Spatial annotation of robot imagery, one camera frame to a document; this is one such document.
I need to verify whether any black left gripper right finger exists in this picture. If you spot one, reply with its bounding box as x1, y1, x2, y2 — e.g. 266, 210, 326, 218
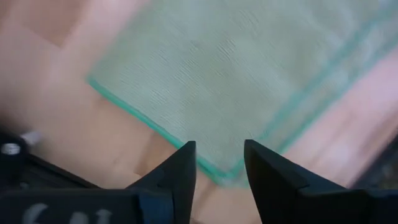
244, 139, 398, 224

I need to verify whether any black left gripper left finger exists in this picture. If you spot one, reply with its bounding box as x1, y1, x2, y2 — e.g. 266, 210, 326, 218
0, 140, 197, 224

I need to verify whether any pale green towel teal edge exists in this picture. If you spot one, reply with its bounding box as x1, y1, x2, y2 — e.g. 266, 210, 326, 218
86, 0, 398, 189

